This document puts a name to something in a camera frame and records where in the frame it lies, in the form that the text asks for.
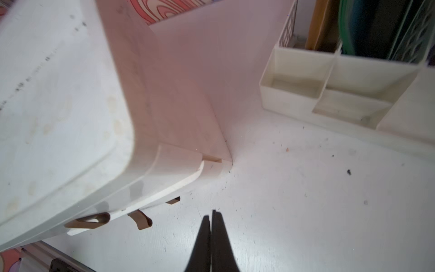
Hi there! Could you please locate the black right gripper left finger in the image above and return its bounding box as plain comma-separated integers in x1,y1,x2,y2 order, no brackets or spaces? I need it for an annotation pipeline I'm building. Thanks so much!
185,215,211,272

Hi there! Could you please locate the green mesh zip pouch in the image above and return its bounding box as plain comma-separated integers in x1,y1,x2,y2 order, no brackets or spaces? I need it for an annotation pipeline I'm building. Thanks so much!
338,0,355,56

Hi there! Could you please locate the brown leather drawer handle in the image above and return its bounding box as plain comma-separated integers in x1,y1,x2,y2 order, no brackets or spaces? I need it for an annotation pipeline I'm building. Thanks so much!
166,197,181,205
65,213,111,230
128,210,153,230

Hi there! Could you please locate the white plastic drawer cabinet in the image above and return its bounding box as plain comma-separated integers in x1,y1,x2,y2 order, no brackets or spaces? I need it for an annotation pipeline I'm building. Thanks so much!
1,1,233,251

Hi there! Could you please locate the black folder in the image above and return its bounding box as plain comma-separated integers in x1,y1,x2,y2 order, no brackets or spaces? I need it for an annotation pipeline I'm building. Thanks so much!
356,0,408,59

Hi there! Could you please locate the brown cardboard folder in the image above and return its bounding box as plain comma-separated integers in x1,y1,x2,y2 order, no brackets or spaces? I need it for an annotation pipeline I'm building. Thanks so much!
305,0,340,53

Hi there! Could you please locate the white desk file organizer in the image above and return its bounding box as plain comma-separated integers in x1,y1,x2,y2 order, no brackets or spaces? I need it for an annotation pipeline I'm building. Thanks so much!
259,1,435,160

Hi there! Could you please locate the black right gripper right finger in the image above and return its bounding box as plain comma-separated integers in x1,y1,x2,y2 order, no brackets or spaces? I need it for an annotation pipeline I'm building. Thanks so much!
211,210,240,272

